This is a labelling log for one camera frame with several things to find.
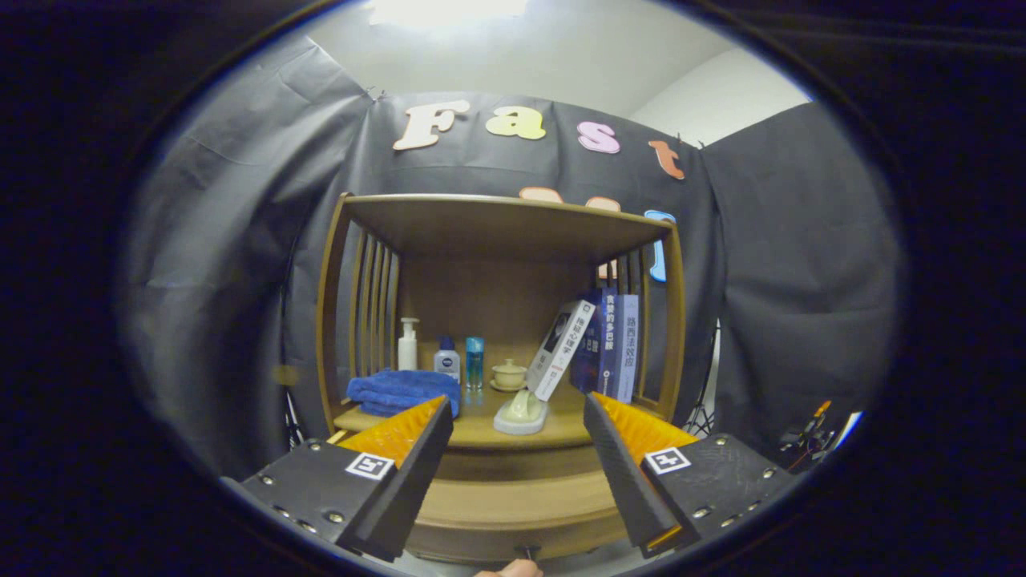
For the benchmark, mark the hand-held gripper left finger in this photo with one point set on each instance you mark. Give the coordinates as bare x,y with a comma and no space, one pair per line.
417,473

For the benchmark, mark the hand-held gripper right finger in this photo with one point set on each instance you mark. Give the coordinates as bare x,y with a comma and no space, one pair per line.
617,473

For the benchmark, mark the pale green slipper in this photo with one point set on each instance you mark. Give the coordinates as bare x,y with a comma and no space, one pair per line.
521,413

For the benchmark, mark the wooden countertop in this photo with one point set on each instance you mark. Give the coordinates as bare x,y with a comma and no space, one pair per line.
481,429

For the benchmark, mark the wooden cabinet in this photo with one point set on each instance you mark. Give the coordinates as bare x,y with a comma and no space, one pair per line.
497,280

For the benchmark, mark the blue towel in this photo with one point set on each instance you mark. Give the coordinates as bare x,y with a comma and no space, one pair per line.
397,389

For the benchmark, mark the white bottle with blue cap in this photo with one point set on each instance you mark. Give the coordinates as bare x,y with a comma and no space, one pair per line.
447,365

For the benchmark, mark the white pump bottle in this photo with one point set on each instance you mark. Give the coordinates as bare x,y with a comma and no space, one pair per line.
408,353

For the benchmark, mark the clear blue bottle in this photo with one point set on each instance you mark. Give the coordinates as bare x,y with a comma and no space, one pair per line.
474,365

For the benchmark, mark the pale grey book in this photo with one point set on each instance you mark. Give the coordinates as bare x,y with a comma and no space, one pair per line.
628,344

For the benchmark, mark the cream lidded teacup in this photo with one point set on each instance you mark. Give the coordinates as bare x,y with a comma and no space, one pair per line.
508,375

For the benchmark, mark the white book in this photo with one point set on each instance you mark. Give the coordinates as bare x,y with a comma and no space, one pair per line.
561,349

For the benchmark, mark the dark blue book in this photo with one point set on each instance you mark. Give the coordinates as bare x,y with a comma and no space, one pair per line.
607,336

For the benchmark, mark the orange and black clamp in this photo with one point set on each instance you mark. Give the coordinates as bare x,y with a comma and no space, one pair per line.
813,437

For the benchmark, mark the black backdrop cloth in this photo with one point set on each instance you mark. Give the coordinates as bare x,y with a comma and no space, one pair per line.
224,264

